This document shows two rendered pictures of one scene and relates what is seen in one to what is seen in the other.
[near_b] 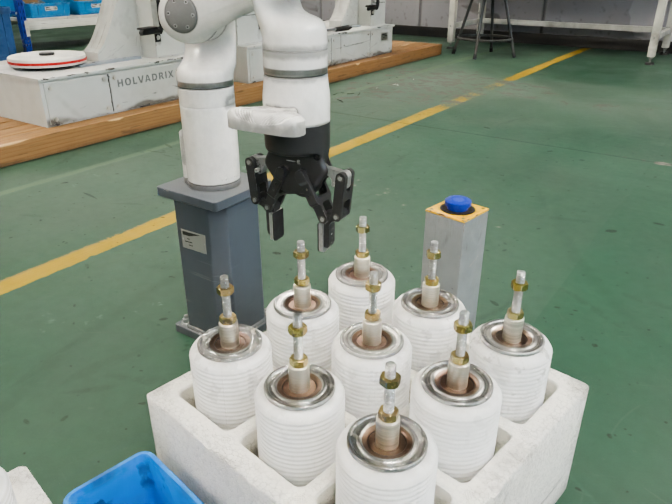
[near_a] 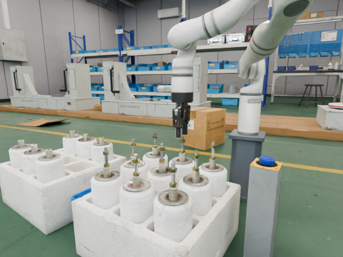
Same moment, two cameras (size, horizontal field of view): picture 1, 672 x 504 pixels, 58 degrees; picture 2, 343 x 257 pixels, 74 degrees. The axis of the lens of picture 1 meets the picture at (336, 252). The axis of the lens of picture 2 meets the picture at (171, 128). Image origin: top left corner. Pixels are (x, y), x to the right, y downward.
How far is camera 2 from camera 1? 0.88 m
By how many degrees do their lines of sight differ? 76
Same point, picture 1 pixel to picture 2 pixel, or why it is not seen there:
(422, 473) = (94, 182)
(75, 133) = (333, 134)
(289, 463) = not seen: hidden behind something
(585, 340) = not seen: outside the picture
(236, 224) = (240, 149)
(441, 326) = (180, 184)
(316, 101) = (174, 83)
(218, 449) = not seen: hidden behind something
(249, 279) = (244, 175)
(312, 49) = (174, 67)
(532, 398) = (156, 224)
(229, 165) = (245, 125)
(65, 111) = (335, 125)
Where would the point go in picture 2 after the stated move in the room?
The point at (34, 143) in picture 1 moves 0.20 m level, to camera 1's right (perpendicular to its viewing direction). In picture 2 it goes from (311, 132) to (329, 137)
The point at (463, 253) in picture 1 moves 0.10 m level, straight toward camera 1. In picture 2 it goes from (250, 184) to (212, 183)
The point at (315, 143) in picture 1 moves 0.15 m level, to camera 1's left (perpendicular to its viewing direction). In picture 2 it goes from (174, 98) to (167, 95)
